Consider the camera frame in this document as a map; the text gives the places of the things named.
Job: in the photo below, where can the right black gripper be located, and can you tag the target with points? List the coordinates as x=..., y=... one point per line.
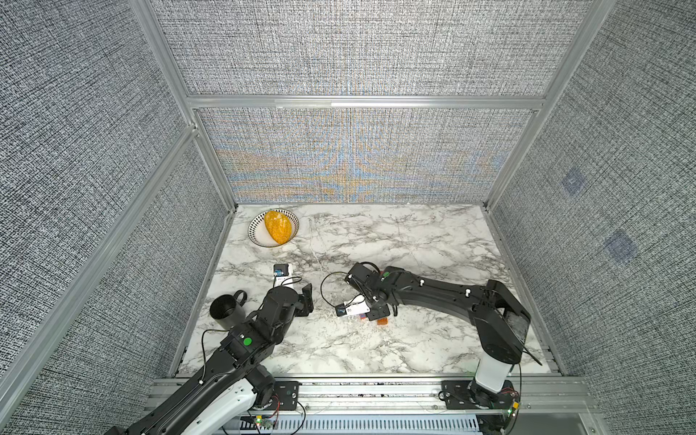
x=375, y=314

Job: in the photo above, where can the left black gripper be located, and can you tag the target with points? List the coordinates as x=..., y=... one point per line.
x=306, y=300

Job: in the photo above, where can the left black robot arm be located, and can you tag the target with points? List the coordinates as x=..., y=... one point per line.
x=238, y=358

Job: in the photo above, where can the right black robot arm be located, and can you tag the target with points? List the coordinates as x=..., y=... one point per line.
x=501, y=321

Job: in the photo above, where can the yellow orange sponge ball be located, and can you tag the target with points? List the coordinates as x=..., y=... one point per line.
x=279, y=226

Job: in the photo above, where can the black cup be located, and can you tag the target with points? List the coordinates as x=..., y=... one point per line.
x=229, y=310

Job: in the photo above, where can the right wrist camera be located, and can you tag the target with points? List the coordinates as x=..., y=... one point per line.
x=352, y=309

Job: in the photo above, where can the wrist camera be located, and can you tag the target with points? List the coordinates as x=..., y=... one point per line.
x=283, y=275
x=352, y=309

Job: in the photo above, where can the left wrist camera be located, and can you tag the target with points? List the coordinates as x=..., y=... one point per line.
x=283, y=275

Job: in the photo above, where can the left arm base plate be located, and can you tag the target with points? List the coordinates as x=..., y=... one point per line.
x=284, y=397

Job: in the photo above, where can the white slotted cable duct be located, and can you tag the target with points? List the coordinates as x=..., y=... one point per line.
x=363, y=424

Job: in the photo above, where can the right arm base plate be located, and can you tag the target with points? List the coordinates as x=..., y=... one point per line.
x=467, y=395

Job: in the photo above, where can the aluminium front rail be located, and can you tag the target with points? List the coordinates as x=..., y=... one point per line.
x=539, y=393

